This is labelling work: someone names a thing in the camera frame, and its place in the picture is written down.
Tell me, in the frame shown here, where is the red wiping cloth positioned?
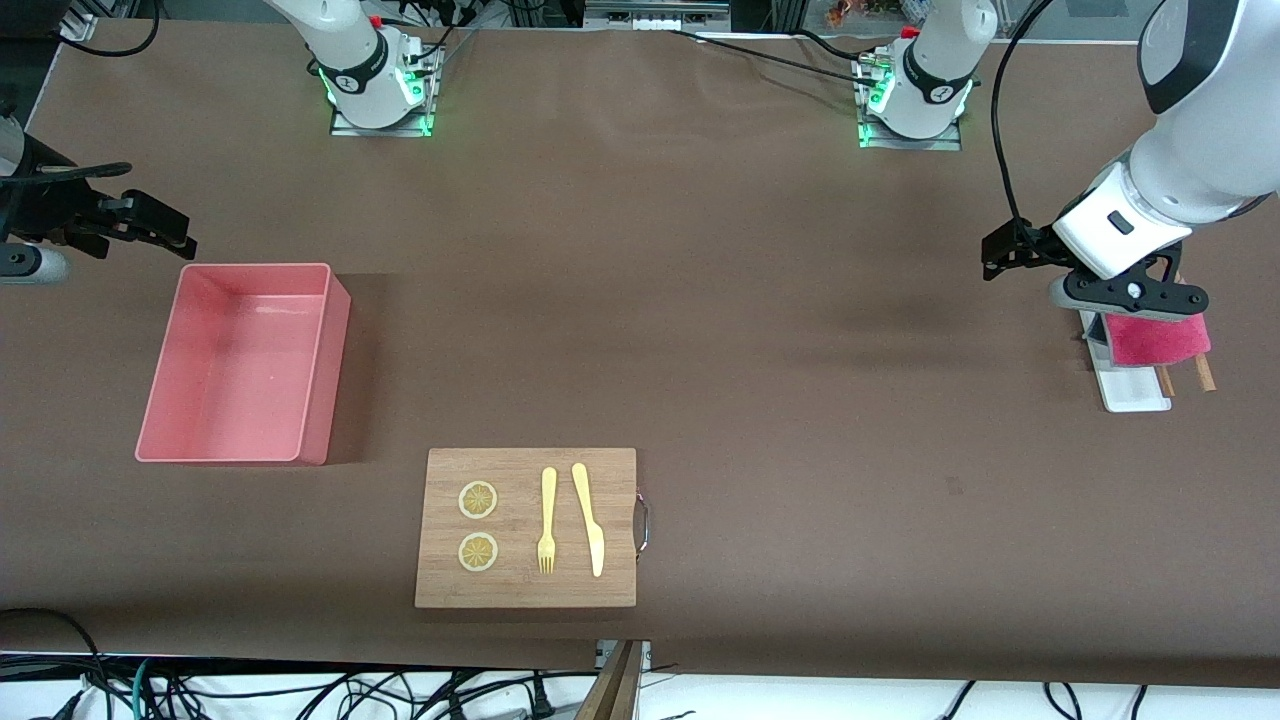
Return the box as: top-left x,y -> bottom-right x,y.
1100,312 -> 1213,368

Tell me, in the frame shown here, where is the white rectangular tray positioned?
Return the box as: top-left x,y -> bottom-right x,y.
1078,310 -> 1173,413

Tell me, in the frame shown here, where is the pink plastic bin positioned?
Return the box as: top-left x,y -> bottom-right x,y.
135,263 -> 352,467

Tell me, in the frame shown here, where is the wooden cutting board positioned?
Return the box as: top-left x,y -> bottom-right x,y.
414,447 -> 638,609

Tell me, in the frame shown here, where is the yellow plastic fork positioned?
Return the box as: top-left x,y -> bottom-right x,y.
537,467 -> 559,575

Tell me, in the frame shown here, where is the yellow plastic knife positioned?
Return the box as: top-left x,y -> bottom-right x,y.
571,462 -> 607,579

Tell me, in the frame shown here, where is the wooden plank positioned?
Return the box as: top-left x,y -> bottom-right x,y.
575,640 -> 646,720

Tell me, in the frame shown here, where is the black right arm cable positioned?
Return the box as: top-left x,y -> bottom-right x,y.
0,0 -> 161,188

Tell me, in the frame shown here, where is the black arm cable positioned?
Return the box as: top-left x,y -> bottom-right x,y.
0,0 -> 161,188
990,0 -> 1061,236

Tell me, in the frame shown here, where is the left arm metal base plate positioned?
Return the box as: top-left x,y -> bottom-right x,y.
855,55 -> 964,151

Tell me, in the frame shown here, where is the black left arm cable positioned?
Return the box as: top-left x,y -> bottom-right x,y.
990,0 -> 1061,236

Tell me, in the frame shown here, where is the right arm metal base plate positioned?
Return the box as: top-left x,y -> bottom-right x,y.
330,38 -> 438,138

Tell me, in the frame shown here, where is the short black table cable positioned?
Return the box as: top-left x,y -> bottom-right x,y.
795,28 -> 871,63

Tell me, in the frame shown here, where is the long black table cable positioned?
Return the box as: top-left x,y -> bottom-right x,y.
670,28 -> 886,86

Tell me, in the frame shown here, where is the black looped floor cable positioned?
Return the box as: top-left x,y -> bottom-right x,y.
0,608 -> 101,720

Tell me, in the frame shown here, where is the aluminium frame rail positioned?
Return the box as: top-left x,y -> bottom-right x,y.
583,0 -> 733,31

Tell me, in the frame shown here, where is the metal table edge bracket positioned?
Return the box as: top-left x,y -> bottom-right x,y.
596,640 -> 653,673

